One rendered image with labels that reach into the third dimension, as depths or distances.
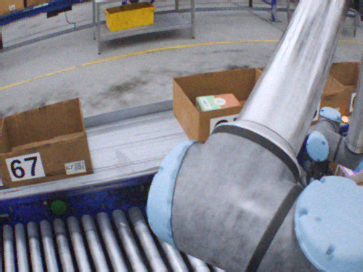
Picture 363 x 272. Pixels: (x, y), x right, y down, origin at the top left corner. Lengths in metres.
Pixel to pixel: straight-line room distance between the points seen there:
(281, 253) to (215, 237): 0.09
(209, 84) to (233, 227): 1.29
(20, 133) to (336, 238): 1.44
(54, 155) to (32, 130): 0.31
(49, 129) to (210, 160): 1.20
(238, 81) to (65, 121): 0.77
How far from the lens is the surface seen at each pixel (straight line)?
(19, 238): 1.44
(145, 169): 1.41
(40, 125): 1.62
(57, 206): 1.41
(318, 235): 0.41
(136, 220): 1.42
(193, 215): 0.47
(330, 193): 0.46
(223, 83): 1.73
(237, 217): 0.45
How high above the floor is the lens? 1.77
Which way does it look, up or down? 34 degrees down
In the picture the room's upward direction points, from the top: 1 degrees counter-clockwise
